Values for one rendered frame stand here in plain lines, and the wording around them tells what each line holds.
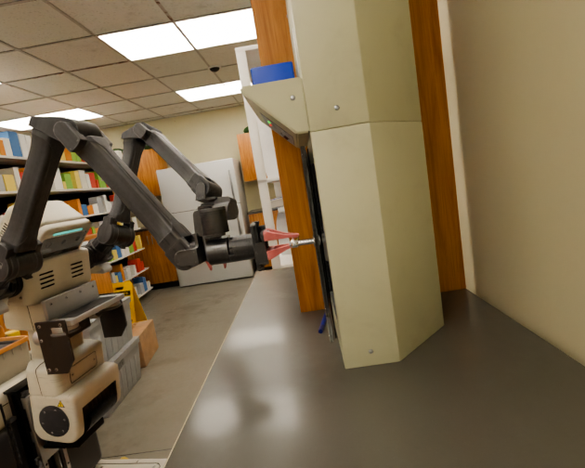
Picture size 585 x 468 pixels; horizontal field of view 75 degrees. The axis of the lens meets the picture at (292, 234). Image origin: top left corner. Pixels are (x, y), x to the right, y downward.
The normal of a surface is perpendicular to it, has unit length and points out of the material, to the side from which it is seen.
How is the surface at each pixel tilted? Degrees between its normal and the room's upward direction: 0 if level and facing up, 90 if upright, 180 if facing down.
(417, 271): 90
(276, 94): 90
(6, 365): 92
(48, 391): 90
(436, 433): 0
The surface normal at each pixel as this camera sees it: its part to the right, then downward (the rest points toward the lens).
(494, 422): -0.16, -0.98
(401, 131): 0.68, -0.01
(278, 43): -0.02, 0.14
